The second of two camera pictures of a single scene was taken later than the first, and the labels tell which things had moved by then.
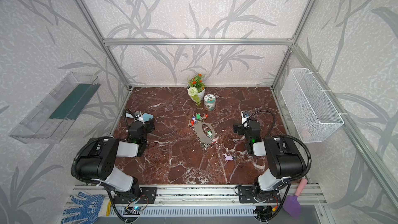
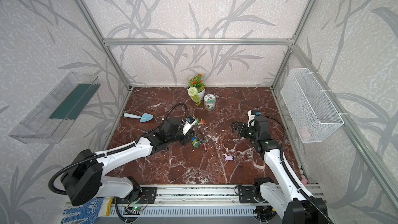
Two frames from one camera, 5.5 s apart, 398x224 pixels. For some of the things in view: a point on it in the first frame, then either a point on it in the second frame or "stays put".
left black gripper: [137, 123] -> [186, 135]
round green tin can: [209, 101] stays put
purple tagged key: [228, 158] stays put
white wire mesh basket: [313, 112] stays put
